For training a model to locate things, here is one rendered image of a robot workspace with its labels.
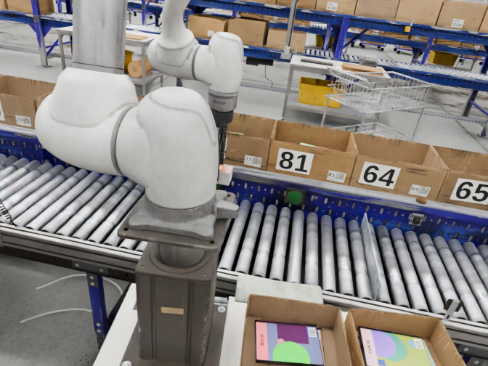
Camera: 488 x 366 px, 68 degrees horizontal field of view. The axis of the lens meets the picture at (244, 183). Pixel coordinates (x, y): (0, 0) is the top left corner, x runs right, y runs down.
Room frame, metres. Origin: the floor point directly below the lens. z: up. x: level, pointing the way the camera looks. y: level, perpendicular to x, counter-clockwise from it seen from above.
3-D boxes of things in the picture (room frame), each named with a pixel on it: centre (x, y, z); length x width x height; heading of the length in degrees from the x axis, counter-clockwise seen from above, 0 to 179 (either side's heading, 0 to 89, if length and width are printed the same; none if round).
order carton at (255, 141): (1.71, 0.08, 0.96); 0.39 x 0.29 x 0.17; 83
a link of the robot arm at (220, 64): (1.07, 0.11, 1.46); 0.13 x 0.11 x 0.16; 73
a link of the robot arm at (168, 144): (0.68, 0.15, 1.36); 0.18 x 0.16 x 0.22; 78
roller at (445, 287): (1.15, -0.83, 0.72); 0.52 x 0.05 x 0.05; 173
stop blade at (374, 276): (1.18, -0.54, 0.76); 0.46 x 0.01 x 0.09; 173
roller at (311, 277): (1.21, -0.32, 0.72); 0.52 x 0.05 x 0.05; 173
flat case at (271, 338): (0.70, -0.18, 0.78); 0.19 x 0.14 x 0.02; 93
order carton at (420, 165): (1.62, -0.70, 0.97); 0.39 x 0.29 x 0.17; 83
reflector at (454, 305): (0.89, -0.74, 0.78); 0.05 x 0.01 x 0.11; 83
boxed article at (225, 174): (1.06, 0.10, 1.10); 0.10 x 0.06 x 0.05; 84
